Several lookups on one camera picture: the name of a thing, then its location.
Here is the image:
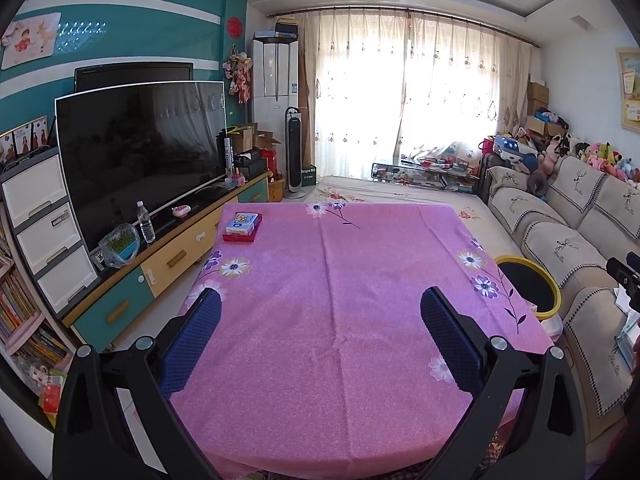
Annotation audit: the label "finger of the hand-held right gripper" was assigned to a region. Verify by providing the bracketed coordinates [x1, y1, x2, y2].
[606, 257, 640, 312]

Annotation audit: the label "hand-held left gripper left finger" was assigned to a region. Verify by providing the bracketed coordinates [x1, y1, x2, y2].
[52, 287, 223, 480]

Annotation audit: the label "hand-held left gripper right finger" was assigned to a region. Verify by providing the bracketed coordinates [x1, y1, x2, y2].
[420, 287, 586, 480]

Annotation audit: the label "yellow-rimmed black bin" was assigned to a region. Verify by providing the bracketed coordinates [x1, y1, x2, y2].
[492, 255, 562, 322]

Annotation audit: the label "white blue packet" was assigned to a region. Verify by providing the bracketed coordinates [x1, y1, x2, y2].
[612, 287, 640, 356]

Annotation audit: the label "beige sofa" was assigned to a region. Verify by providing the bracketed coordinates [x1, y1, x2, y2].
[482, 155, 640, 443]

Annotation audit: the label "teal yellow TV cabinet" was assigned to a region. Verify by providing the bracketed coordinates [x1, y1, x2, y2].
[60, 171, 271, 353]

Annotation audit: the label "flat red box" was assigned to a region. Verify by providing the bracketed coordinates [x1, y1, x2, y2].
[223, 212, 263, 242]

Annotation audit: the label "pile of plush toys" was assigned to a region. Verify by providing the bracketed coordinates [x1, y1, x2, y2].
[537, 132, 640, 183]

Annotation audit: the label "plastic bag of greens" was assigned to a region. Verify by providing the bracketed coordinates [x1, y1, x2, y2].
[98, 222, 141, 268]

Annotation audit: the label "pink floral tablecloth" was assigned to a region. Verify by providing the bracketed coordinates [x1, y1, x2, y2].
[167, 201, 556, 468]

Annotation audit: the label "clear water bottle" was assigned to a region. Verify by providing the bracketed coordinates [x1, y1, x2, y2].
[136, 201, 156, 244]

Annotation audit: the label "blue card box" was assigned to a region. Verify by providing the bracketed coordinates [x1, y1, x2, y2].
[226, 212, 260, 235]

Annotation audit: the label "red yellow packet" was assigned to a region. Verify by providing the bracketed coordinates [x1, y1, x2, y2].
[40, 372, 66, 413]

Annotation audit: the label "beige floral mat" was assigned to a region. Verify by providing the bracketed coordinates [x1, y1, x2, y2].
[300, 175, 506, 261]

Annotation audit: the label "blue star-print plush toy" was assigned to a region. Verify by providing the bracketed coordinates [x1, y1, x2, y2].
[492, 135, 538, 173]

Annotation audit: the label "glass coffee table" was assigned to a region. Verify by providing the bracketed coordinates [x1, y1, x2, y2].
[371, 160, 481, 193]

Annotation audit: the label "open cardboard box with toys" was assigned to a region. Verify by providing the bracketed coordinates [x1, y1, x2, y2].
[525, 112, 567, 139]

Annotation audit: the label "dark suitcase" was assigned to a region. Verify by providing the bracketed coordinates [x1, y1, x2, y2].
[475, 152, 493, 196]

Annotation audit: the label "bookshelf with books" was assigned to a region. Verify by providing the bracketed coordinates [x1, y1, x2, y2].
[0, 220, 76, 406]

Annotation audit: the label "white plastic drawer unit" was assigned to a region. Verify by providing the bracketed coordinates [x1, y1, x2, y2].
[0, 146, 101, 318]

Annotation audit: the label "large curved television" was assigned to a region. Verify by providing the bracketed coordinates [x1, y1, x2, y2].
[54, 81, 227, 251]

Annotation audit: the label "closed cardboard box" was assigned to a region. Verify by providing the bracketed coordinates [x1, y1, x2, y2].
[527, 80, 550, 115]

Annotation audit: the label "grey tower fan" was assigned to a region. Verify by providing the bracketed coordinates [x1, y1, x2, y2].
[285, 106, 307, 200]

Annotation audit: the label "sheer embroidered curtain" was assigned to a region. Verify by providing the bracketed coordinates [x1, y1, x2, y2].
[299, 10, 533, 181]

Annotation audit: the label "white standing air conditioner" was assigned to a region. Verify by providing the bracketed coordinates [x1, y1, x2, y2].
[251, 36, 301, 181]

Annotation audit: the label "hanging flower decoration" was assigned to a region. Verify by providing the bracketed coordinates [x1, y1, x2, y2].
[222, 46, 252, 105]

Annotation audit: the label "stacked flat boxes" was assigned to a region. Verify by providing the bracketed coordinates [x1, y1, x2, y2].
[254, 17, 301, 41]

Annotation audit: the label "brown curtain rod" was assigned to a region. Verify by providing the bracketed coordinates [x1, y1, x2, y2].
[266, 6, 542, 50]

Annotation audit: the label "framed wall picture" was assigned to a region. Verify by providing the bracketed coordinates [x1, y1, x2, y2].
[615, 47, 640, 133]

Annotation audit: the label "cartoon wall poster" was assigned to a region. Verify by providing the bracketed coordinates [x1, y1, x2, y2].
[0, 12, 62, 71]

